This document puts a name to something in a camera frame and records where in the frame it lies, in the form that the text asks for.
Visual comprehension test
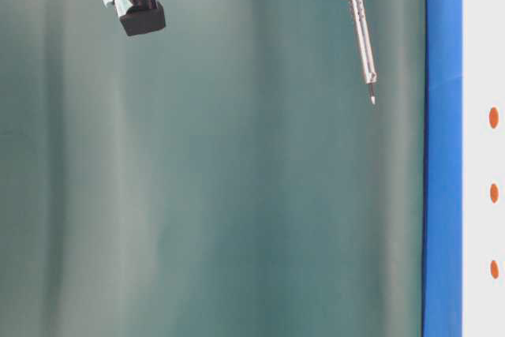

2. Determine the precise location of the green backdrop sheet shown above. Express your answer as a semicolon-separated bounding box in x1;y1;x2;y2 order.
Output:
1;0;425;336

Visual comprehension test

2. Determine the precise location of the white rectangular board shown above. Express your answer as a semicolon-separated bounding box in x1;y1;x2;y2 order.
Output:
462;0;504;336

